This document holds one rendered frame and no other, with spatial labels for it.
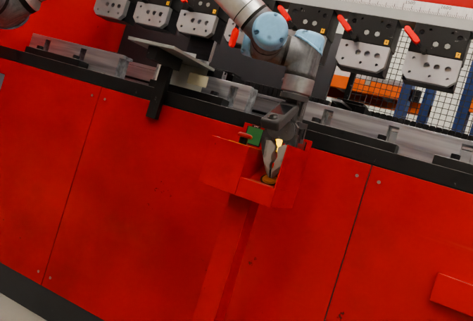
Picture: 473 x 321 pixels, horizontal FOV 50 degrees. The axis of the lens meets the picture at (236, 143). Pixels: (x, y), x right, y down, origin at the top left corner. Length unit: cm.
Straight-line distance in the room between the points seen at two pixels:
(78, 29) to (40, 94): 62
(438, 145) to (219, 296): 72
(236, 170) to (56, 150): 90
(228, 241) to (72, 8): 157
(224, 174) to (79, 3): 153
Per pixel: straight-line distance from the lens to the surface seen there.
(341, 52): 160
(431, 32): 157
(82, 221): 184
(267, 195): 118
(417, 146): 152
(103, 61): 204
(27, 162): 204
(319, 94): 216
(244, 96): 168
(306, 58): 123
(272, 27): 108
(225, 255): 128
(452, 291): 137
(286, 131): 122
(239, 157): 121
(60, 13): 249
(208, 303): 131
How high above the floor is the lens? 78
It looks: level
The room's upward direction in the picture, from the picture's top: 17 degrees clockwise
